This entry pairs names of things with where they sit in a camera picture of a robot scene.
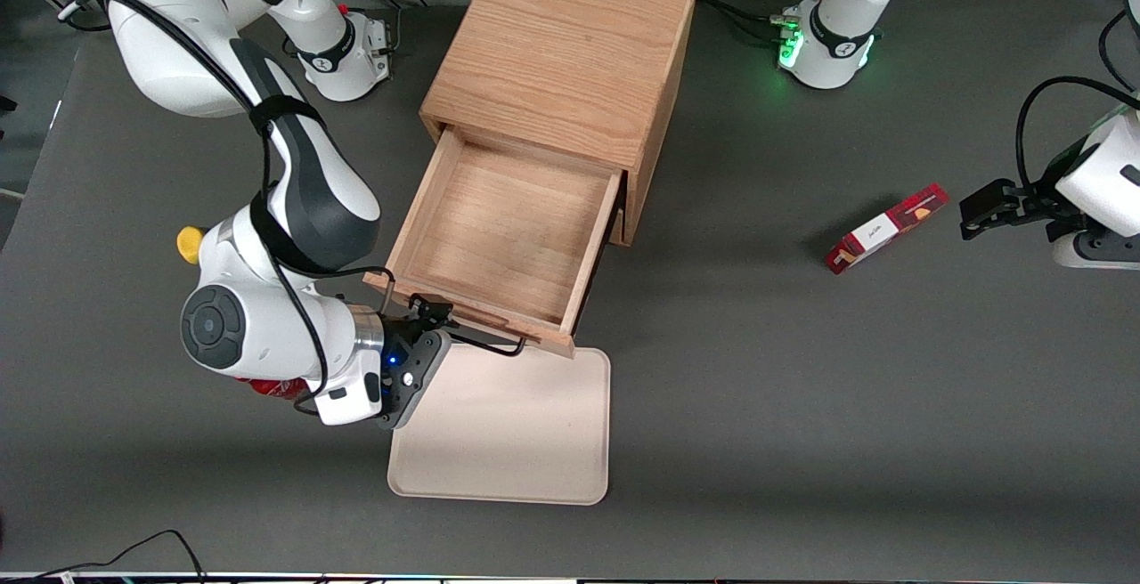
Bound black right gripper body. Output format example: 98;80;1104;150
379;312;439;393

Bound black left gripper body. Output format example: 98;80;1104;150
1015;182;1085;243

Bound black metal drawer handle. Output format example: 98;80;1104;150
443;326;528;359

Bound wooden drawer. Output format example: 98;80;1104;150
363;124;624;361

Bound wooden drawer cabinet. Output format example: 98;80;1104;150
419;0;698;248

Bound red and white snack box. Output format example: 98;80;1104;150
825;182;950;276

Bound cream plastic tray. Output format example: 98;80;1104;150
387;344;612;507

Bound red bottle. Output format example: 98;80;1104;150
233;377;313;401

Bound yellow toy lemon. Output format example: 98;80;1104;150
176;225;210;265

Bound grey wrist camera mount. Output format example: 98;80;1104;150
385;330;452;431

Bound black cable along right arm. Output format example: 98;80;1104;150
58;0;397;416

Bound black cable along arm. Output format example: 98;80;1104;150
1015;77;1140;198
58;0;397;416

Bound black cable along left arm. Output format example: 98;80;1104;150
1015;77;1140;198

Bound black cable loop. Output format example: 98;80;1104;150
1098;10;1140;91

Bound thin black cable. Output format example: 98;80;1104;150
36;529;208;584

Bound black cables at left arm base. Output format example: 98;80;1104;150
697;0;798;44

